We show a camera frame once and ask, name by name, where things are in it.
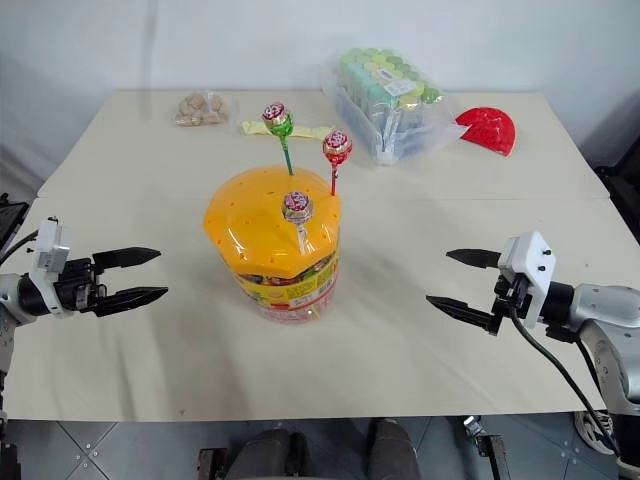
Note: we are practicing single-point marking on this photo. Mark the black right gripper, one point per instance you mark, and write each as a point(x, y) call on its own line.
point(512, 297)

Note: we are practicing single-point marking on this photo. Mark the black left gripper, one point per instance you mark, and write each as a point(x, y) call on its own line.
point(77, 287)

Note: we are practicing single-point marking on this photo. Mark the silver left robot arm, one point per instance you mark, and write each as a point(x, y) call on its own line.
point(30, 296)

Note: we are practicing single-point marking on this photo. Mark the orange-lidded lollipop jar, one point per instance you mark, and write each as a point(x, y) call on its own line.
point(255, 227)

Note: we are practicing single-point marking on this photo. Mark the purple lollipop with white stick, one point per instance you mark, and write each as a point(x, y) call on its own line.
point(296, 206)

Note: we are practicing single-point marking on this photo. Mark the red-wrapped lollipop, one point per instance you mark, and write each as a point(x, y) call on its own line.
point(336, 146)

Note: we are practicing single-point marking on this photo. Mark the green-wrapped lollipop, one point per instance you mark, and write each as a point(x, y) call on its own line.
point(276, 118)

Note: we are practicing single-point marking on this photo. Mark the red semicircular plastic piece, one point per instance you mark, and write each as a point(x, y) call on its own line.
point(490, 129)

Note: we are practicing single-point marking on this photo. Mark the black chair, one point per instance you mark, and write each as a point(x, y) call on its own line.
point(622, 190)

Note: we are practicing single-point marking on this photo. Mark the clear bag of brown snacks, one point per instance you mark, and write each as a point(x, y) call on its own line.
point(201, 111)

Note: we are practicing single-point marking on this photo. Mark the dark rounded shape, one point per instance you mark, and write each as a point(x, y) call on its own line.
point(392, 450)
point(265, 457)

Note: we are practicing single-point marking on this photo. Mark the white sneaker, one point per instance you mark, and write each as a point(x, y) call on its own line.
point(592, 432)

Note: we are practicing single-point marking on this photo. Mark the plastic bag of green-capped bottles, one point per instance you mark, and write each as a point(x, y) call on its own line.
point(387, 100)

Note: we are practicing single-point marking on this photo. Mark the yellow flat packet strip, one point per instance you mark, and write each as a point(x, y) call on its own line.
point(305, 131)

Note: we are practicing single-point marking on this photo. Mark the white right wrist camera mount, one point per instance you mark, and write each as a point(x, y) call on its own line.
point(530, 265)

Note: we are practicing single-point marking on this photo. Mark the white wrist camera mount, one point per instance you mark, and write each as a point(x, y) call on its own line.
point(530, 265)
point(47, 245)

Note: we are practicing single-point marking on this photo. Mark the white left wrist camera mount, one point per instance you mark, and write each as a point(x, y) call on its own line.
point(47, 245)

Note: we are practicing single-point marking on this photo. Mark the metal frame leg with clamp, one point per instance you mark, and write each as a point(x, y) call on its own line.
point(487, 447)

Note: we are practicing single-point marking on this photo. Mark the rusty metal frame leg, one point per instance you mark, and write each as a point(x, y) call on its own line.
point(210, 465)

